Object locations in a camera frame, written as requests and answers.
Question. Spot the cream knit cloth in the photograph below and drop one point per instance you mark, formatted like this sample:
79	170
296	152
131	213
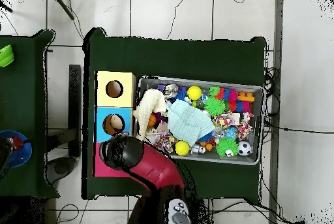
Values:
149	101

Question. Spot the light blue knit cloth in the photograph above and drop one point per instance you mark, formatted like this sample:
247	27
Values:
189	124

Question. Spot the blue bowl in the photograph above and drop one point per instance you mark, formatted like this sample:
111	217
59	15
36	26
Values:
23	156

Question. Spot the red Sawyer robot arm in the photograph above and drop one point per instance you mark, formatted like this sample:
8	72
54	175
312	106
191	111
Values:
156	166

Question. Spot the wooden box with three holes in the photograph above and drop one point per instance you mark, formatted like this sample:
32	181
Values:
103	98

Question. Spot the clear mesh bin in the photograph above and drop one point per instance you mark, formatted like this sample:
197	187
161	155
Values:
258	92

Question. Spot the orange toy basketball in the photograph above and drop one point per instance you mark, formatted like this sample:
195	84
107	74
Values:
151	120

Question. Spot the yellow ball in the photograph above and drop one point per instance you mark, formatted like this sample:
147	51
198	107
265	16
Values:
182	148
194	92

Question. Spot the plain green spiky ball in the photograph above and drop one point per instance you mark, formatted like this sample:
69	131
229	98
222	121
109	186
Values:
214	106

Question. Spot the dark green table cloth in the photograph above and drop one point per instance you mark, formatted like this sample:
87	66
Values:
177	56

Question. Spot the rainbow spiky caterpillar toy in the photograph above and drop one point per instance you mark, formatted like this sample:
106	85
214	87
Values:
232	96

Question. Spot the green spiky eyed ball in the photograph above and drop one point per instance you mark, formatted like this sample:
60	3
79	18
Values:
227	147

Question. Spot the small soccer ball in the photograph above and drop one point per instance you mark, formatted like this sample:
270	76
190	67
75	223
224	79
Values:
244	148

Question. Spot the black upright panel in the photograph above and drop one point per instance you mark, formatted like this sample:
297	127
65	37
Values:
75	103

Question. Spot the grey round base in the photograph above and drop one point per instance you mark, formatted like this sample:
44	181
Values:
60	167

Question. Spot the green covered side table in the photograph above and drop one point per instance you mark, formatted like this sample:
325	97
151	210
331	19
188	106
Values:
23	98

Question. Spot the black tripod leg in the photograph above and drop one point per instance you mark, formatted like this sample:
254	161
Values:
6	7
62	5

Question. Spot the red and black object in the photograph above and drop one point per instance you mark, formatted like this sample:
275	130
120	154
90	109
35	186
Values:
17	142

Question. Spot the green cup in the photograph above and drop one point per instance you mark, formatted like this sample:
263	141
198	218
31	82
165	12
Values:
5	56

